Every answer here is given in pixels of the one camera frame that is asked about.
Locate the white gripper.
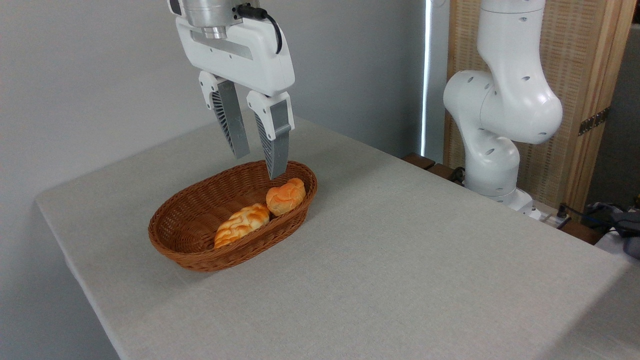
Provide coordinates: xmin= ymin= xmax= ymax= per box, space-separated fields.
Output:
xmin=175 ymin=17 xmax=296 ymax=181

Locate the round orange bread roll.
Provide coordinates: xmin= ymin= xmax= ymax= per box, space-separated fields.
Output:
xmin=265 ymin=178 xmax=306 ymax=217

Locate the long braided bread loaf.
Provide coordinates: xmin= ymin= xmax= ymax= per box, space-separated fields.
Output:
xmin=214 ymin=203 xmax=271 ymax=250

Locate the brown oval wicker basket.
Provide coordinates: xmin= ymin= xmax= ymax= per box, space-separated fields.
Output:
xmin=148 ymin=160 xmax=318 ymax=273

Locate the bright vertical light strip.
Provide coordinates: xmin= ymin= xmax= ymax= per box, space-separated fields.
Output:
xmin=421 ymin=0 xmax=432 ymax=157

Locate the grey tablecloth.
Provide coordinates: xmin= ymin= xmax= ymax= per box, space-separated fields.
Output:
xmin=35 ymin=111 xmax=640 ymax=360

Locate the metal screen hinge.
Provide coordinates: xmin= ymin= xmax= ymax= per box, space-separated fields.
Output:
xmin=578 ymin=107 xmax=611 ymax=137

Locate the dark grey bag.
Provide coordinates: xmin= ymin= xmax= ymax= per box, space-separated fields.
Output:
xmin=582 ymin=200 xmax=640 ymax=260

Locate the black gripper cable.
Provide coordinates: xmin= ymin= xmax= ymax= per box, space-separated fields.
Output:
xmin=236 ymin=4 xmax=283 ymax=55

